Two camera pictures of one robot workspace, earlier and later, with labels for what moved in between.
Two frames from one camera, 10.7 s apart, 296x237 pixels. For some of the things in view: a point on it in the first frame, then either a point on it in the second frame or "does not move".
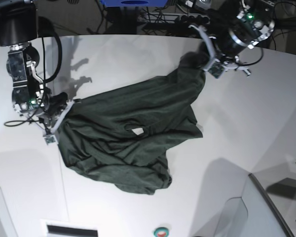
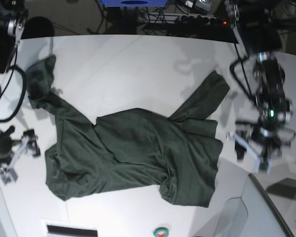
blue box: x=112 y=3 does not move
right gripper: x=228 y=49 → x=271 y=140
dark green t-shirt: x=122 y=137 → x=131 y=147
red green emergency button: x=161 y=232 does not move
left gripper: x=52 y=106 → x=3 y=143
